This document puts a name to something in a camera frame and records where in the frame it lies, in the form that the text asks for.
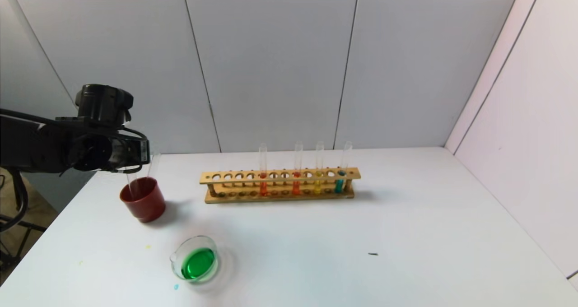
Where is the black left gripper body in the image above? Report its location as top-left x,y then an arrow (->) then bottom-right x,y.
109,137 -> 151,172

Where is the test tube with blue pigment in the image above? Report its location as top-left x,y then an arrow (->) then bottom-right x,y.
334,141 -> 353,194
146,152 -> 162,181

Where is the test tube with yellow pigment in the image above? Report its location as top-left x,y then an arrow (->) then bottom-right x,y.
314,141 -> 325,195
126,171 -> 141,200

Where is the clear glass beaker dish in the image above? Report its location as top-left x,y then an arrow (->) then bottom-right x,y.
170,235 -> 219,283

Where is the test tube with red pigment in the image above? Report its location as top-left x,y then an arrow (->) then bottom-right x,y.
258,143 -> 268,197
292,141 -> 303,195

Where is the wooden test tube rack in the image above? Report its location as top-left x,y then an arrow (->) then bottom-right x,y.
200,167 -> 361,204

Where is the red plastic cup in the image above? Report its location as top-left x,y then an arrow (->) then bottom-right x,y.
119,177 -> 166,223

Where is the black tripod stand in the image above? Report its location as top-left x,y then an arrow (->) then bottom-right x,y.
0,172 -> 48,271

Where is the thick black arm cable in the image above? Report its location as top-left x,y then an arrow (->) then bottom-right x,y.
0,169 -> 29,233

